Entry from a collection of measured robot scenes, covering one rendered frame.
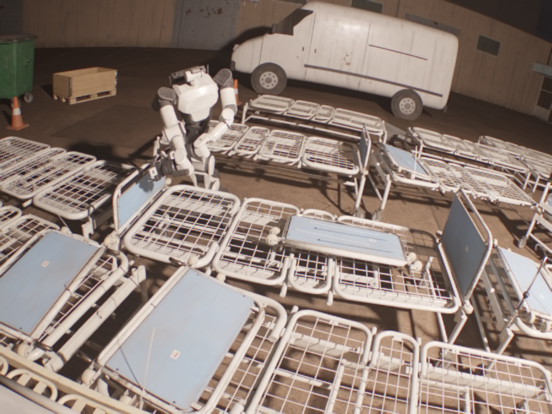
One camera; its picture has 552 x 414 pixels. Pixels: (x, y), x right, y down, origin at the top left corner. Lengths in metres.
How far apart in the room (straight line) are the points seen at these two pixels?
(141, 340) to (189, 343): 0.19
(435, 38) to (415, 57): 0.76
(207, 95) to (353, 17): 7.05
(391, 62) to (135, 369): 8.75
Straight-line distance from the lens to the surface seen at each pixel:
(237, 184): 4.10
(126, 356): 1.46
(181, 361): 1.46
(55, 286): 1.87
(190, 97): 2.42
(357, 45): 9.19
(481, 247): 2.15
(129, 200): 2.30
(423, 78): 9.65
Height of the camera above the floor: 1.69
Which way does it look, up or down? 27 degrees down
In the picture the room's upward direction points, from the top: 9 degrees clockwise
